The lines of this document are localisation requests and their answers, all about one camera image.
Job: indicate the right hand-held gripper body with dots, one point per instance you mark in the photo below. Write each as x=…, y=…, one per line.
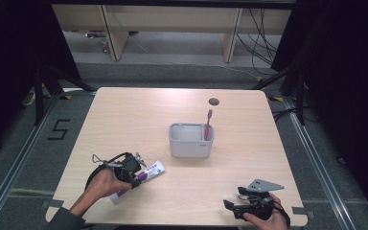
x=258, y=199

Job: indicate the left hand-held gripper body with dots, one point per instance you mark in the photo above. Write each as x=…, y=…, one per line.
x=129, y=166

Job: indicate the white and purple toothpaste tube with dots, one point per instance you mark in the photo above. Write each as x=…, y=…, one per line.
x=148, y=174

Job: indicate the grey toothbrush holder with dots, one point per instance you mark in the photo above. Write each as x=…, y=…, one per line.
x=190, y=142

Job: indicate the pink toothbrush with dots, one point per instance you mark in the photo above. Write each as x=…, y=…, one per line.
x=208, y=124

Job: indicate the person's right hand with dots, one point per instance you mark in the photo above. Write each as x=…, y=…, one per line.
x=270, y=220

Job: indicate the person's left hand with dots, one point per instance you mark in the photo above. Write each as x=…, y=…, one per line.
x=105, y=183

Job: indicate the grey tape piece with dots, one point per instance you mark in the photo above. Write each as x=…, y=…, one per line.
x=52, y=203
x=303, y=211

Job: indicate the yellow tape piece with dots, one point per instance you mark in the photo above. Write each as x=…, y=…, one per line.
x=67, y=96
x=276, y=99

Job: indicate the black metal stand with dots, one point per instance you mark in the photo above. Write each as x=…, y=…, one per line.
x=298, y=96
x=40, y=96

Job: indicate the small pink floor item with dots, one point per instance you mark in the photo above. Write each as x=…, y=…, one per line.
x=96, y=34

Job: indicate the dark curtain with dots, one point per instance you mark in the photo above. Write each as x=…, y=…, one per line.
x=12, y=64
x=348, y=80

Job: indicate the light wooden desk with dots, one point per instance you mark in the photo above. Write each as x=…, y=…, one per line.
x=172, y=19

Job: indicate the metal floor rail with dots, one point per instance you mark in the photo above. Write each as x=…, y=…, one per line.
x=319, y=172
x=12, y=172

